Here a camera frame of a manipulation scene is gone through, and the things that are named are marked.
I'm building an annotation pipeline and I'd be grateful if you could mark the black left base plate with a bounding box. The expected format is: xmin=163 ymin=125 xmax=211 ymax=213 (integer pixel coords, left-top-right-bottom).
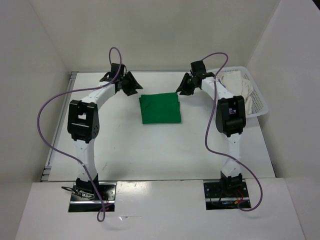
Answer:
xmin=68 ymin=182 xmax=117 ymax=213

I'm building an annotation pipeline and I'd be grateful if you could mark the cream white t shirt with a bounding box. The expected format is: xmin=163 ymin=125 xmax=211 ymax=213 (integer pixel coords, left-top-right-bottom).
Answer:
xmin=220 ymin=71 xmax=254 ymax=115

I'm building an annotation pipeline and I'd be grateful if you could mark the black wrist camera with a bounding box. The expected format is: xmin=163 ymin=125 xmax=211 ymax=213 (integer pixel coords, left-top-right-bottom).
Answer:
xmin=109 ymin=63 xmax=127 ymax=78
xmin=190 ymin=60 xmax=207 ymax=76

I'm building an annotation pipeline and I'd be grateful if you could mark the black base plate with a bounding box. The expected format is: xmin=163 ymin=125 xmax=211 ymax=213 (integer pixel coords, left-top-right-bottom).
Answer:
xmin=68 ymin=182 xmax=117 ymax=213
xmin=203 ymin=180 xmax=251 ymax=211

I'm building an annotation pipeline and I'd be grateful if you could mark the white plastic laundry basket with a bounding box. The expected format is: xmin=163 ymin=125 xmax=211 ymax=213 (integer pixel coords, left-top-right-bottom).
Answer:
xmin=208 ymin=66 xmax=269 ymax=119

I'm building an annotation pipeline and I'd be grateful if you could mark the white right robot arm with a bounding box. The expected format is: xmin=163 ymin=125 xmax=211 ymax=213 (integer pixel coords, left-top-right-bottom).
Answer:
xmin=176 ymin=73 xmax=247 ymax=197

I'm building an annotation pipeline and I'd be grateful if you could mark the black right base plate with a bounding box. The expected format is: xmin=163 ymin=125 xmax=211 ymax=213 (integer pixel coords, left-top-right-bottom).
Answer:
xmin=203 ymin=180 xmax=251 ymax=211

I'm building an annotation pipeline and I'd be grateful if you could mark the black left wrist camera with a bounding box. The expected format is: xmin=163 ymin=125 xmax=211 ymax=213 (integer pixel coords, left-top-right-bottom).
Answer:
xmin=109 ymin=63 xmax=127 ymax=78

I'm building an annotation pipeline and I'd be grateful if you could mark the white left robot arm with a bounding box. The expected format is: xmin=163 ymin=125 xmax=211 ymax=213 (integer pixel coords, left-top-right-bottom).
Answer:
xmin=67 ymin=71 xmax=143 ymax=200

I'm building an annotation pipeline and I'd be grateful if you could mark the green t shirt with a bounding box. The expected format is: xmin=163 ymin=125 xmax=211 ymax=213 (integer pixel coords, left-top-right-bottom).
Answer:
xmin=139 ymin=92 xmax=182 ymax=125

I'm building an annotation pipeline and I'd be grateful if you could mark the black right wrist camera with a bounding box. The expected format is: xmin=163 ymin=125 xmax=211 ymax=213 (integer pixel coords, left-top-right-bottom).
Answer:
xmin=190 ymin=60 xmax=207 ymax=76

